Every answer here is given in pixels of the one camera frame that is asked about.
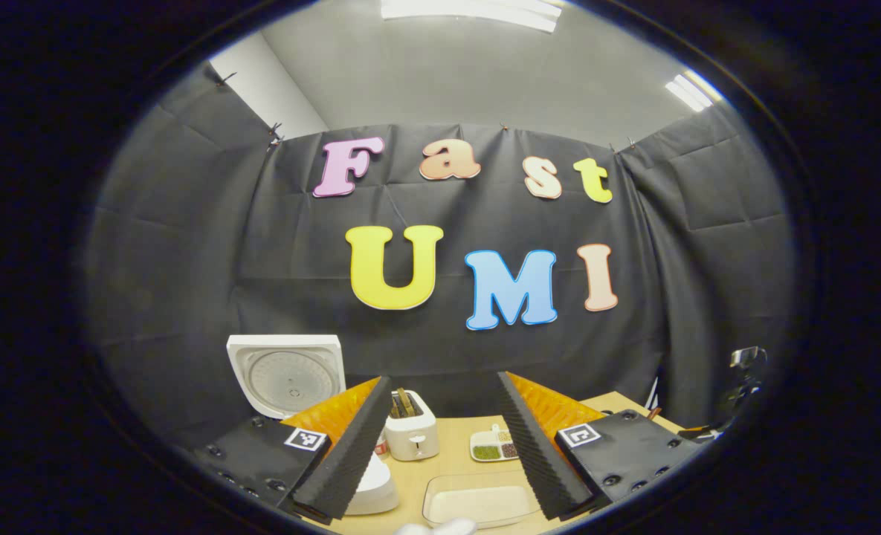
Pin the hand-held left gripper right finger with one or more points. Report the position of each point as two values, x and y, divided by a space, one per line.
540 464

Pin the small ceiling light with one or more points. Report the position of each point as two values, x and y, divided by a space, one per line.
693 91

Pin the cream rectangular tray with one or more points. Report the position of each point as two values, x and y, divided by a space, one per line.
477 501

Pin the black backdrop cloth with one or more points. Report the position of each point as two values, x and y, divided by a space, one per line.
187 260

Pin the long ceiling light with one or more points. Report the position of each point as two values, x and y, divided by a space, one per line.
477 11

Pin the small plastic bottle red label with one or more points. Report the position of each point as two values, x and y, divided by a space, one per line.
381 446

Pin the white toaster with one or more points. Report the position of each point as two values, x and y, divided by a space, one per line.
412 440

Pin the white rice cooker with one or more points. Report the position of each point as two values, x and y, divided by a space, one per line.
284 375

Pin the white divided grain dish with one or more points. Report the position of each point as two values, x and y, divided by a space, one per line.
492 446

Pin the toasted bread slice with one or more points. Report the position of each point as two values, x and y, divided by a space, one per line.
396 405
409 401

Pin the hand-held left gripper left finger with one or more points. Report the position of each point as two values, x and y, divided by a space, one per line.
347 461

